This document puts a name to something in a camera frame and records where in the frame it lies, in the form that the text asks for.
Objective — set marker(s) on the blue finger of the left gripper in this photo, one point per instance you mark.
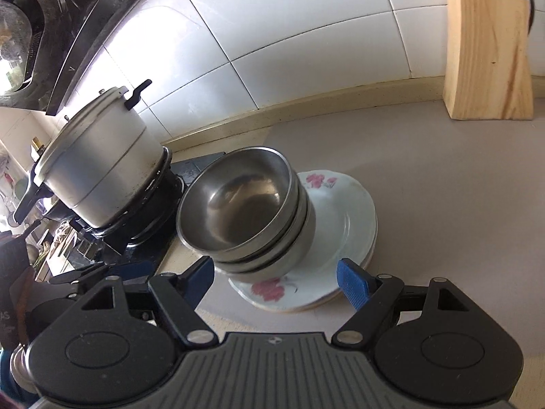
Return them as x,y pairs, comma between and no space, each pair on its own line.
131,271

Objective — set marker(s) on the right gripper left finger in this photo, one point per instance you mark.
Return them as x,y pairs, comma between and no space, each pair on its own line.
177,296

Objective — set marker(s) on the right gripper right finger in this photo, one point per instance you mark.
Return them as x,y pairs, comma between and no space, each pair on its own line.
373,298

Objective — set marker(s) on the large white floral plate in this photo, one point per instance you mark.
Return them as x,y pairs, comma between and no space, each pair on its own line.
315,276
338,200

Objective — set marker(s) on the steel bowl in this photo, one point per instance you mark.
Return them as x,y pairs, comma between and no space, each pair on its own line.
236,167
277,261
276,238

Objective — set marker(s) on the black gas stove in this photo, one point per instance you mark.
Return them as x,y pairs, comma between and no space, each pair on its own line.
141,232

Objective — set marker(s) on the large aluminium pot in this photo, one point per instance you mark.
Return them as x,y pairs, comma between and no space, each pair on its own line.
99,162

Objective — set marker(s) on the wooden knife block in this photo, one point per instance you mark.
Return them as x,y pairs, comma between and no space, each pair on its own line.
487,75

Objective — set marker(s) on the black range hood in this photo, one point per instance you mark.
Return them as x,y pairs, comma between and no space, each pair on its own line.
47,45

